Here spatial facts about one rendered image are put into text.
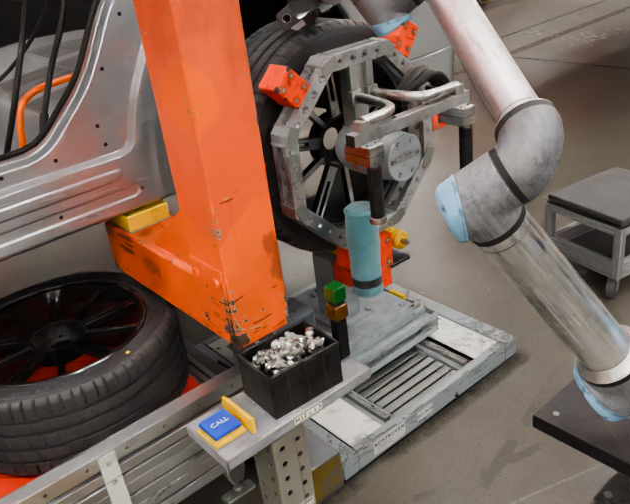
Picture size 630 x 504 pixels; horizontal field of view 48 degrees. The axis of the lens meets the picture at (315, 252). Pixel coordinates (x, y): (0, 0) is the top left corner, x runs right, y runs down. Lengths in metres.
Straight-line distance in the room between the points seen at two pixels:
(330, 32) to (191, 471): 1.20
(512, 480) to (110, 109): 1.49
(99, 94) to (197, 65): 0.56
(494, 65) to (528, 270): 0.39
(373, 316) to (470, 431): 0.47
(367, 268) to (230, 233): 0.46
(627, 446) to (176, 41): 1.32
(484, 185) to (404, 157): 0.63
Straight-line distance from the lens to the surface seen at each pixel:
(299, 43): 1.89
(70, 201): 2.00
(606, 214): 2.76
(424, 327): 2.44
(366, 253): 1.89
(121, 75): 2.03
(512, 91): 1.35
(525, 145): 1.27
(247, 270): 1.68
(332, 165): 2.05
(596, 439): 1.82
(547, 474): 2.14
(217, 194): 1.58
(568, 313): 1.48
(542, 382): 2.44
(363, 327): 2.31
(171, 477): 1.94
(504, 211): 1.29
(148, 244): 2.02
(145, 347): 1.90
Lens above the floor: 1.51
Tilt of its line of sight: 27 degrees down
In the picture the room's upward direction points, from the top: 8 degrees counter-clockwise
